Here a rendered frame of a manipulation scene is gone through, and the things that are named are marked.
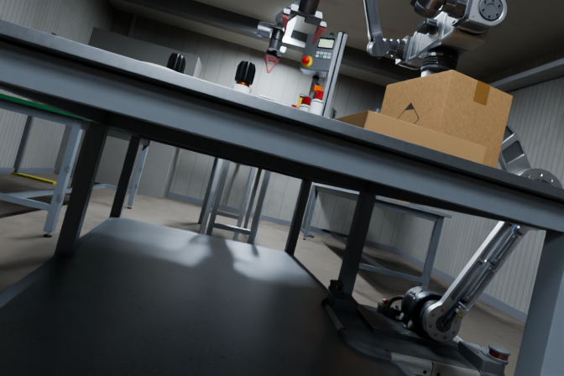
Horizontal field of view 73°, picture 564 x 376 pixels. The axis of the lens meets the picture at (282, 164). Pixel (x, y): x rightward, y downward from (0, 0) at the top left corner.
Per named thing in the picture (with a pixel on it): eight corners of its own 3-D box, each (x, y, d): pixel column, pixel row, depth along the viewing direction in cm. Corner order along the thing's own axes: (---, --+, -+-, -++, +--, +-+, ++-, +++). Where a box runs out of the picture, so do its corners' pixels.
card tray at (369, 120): (312, 138, 98) (315, 123, 98) (401, 164, 104) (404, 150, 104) (362, 131, 69) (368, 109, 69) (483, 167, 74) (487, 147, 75)
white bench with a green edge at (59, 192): (68, 192, 418) (87, 122, 421) (137, 209, 425) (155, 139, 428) (-76, 211, 229) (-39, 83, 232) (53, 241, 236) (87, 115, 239)
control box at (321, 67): (304, 75, 205) (313, 40, 206) (334, 79, 199) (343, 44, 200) (298, 68, 196) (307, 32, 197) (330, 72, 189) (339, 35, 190)
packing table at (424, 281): (299, 237, 529) (312, 182, 532) (353, 250, 537) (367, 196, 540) (339, 284, 310) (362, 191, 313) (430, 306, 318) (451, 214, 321)
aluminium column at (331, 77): (304, 160, 192) (336, 33, 195) (312, 163, 193) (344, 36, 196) (306, 161, 188) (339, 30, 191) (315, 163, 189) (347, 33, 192)
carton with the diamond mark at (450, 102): (368, 159, 132) (386, 84, 133) (422, 176, 140) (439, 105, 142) (430, 164, 104) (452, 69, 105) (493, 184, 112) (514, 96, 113)
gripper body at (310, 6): (289, 9, 124) (296, -15, 119) (320, 18, 125) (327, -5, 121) (289, 15, 119) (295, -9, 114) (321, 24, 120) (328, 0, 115)
